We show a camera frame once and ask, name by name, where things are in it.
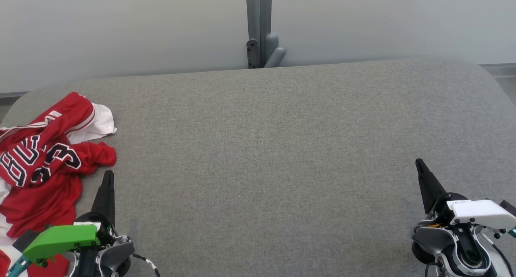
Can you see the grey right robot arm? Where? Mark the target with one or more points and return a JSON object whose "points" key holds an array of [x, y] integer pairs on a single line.
{"points": [[431, 238]]}

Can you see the dark grey post bracket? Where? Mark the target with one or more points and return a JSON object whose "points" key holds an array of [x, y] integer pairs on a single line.
{"points": [[252, 53]]}

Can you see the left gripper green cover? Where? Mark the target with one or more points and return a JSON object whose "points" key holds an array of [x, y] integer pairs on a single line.
{"points": [[60, 238]]}

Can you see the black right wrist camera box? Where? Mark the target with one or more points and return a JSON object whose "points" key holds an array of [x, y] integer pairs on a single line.
{"points": [[508, 207]]}

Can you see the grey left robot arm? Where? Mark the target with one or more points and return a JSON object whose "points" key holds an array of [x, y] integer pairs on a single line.
{"points": [[117, 255]]}

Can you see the grey partition post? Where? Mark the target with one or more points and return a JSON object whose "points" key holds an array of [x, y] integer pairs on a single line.
{"points": [[258, 11]]}

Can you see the grey rounded post foot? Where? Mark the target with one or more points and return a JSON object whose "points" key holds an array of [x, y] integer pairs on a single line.
{"points": [[274, 53]]}

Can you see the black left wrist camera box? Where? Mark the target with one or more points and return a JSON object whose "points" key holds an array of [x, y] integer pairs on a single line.
{"points": [[25, 240]]}

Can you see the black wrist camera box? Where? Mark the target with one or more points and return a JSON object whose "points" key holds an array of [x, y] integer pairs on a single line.
{"points": [[508, 207], [25, 240]]}

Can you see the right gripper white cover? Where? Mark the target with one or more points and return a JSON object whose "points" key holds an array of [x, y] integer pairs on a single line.
{"points": [[479, 212]]}

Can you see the red basketball jersey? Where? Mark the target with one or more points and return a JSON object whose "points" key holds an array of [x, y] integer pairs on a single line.
{"points": [[32, 156]]}

